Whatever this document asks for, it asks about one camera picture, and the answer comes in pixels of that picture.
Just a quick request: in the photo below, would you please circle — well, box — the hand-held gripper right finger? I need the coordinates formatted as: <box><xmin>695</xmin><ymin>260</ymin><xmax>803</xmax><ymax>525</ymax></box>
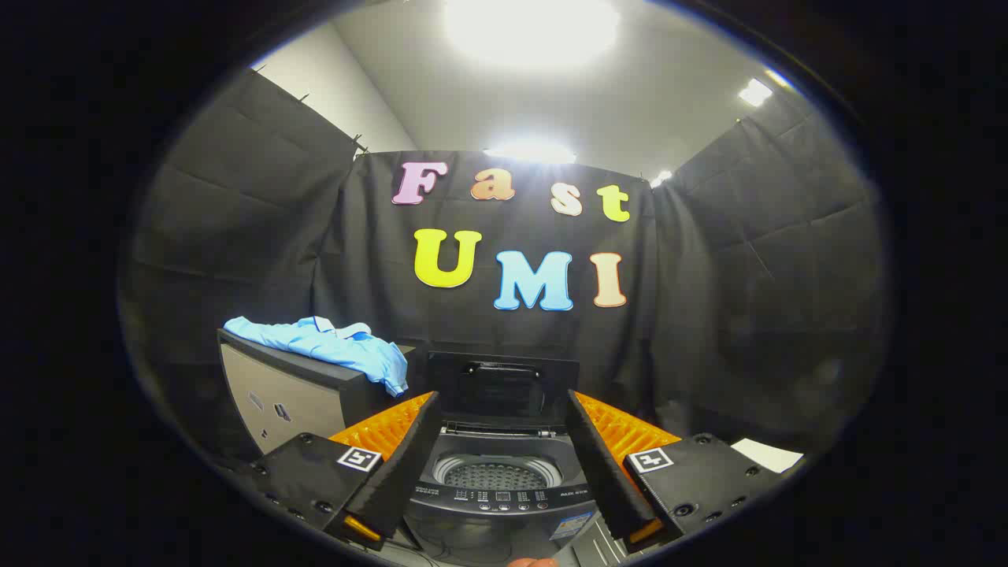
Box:
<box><xmin>565</xmin><ymin>389</ymin><xmax>790</xmax><ymax>554</ymax></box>

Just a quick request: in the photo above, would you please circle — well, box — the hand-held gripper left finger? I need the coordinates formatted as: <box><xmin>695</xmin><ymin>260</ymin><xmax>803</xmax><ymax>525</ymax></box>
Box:
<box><xmin>236</xmin><ymin>391</ymin><xmax>443</xmax><ymax>552</ymax></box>

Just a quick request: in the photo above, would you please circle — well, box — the dark grey washing machine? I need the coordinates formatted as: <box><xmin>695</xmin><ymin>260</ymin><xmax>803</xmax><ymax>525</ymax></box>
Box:
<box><xmin>400</xmin><ymin>421</ymin><xmax>611</xmax><ymax>565</ymax></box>

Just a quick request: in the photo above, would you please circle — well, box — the dark glass washing machine lid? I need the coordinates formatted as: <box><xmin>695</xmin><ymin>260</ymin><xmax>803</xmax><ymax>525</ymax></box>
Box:
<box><xmin>425</xmin><ymin>350</ymin><xmax>581</xmax><ymax>432</ymax></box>

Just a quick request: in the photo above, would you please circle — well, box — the light blue polo shirt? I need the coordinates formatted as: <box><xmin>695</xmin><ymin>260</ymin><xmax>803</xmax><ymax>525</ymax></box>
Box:
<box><xmin>223</xmin><ymin>316</ymin><xmax>410</xmax><ymax>398</ymax></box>

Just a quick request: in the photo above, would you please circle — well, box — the grey cabinet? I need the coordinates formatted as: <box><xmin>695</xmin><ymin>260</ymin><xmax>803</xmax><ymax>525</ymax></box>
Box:
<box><xmin>217</xmin><ymin>329</ymin><xmax>420</xmax><ymax>467</ymax></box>

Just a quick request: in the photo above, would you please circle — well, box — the long ceiling light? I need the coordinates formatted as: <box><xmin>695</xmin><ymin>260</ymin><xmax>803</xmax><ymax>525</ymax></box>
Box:
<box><xmin>483</xmin><ymin>141</ymin><xmax>577</xmax><ymax>165</ymax></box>

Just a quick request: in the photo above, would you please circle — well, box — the large ceiling light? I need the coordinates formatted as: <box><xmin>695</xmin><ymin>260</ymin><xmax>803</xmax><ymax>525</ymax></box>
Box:
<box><xmin>443</xmin><ymin>0</ymin><xmax>623</xmax><ymax>70</ymax></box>

